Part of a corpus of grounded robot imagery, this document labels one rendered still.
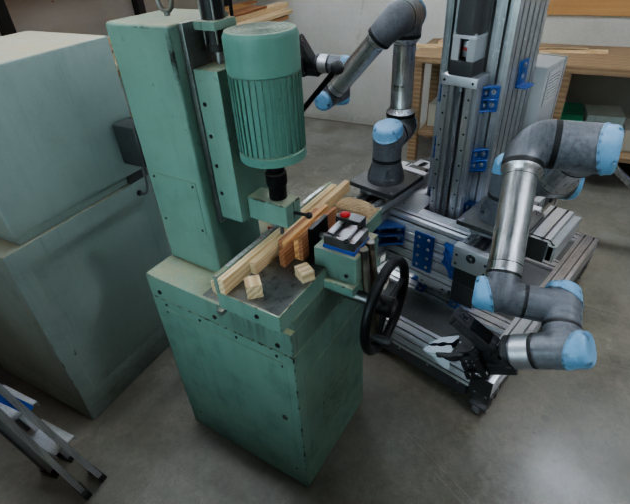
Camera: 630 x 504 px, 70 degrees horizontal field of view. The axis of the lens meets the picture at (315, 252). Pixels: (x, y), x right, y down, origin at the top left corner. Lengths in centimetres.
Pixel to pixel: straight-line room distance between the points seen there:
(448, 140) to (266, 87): 90
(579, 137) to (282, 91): 68
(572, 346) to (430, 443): 109
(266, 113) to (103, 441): 158
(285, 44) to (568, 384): 186
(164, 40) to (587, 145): 99
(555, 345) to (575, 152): 44
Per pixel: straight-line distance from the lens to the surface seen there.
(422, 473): 193
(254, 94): 110
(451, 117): 177
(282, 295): 120
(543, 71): 195
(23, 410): 170
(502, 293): 106
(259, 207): 130
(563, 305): 107
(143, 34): 125
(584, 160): 121
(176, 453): 206
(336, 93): 187
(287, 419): 156
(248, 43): 107
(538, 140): 119
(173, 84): 123
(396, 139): 181
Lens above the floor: 169
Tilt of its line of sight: 36 degrees down
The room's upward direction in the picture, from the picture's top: 4 degrees counter-clockwise
